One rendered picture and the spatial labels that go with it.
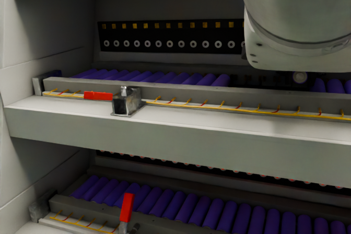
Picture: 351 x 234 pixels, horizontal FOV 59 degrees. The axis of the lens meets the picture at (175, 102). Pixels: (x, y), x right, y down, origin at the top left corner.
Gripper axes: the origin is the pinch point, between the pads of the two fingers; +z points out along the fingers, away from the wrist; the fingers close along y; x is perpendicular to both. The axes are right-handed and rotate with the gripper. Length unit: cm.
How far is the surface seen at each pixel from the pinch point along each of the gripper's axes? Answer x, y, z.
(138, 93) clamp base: 4.9, 18.5, -2.8
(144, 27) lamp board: -8.4, 24.5, 7.3
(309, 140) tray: 8.6, -1.2, -5.5
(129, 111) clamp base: 7.4, 18.4, -4.4
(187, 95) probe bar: 4.3, 12.6, -1.4
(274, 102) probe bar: 4.4, 2.5, -1.4
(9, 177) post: 18.0, 37.4, -1.4
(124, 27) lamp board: -8.5, 28.5, 7.3
